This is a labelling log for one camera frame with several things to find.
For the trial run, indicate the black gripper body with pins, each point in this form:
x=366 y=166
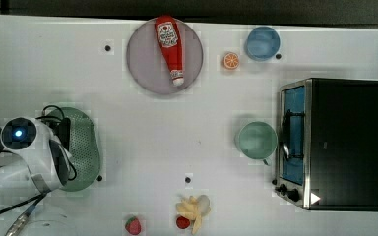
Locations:
x=62 y=131

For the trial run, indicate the green oval strainer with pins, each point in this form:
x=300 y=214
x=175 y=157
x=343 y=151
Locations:
x=83 y=146

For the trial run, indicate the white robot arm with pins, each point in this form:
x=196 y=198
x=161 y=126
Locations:
x=33 y=163

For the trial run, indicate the grey round plate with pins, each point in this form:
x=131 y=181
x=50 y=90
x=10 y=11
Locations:
x=148 y=67

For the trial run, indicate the red strawberry toy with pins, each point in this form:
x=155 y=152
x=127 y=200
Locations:
x=133 y=226

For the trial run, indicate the red ketchup bottle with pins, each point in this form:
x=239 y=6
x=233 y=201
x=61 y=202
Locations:
x=169 y=42

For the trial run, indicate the small red fruit toy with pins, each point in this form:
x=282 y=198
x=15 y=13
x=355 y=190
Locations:
x=182 y=222

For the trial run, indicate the peeled banana toy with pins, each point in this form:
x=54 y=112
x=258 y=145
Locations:
x=194 y=209

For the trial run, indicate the orange slice toy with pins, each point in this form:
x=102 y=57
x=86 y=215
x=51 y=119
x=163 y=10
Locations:
x=231 y=61

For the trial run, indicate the green mug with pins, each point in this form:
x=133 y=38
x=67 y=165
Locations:
x=257 y=140

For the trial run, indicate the blue bowl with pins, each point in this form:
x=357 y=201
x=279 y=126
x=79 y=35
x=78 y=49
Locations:
x=262 y=43

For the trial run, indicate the black toaster oven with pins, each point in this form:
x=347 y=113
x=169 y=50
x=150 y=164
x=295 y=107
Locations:
x=327 y=156

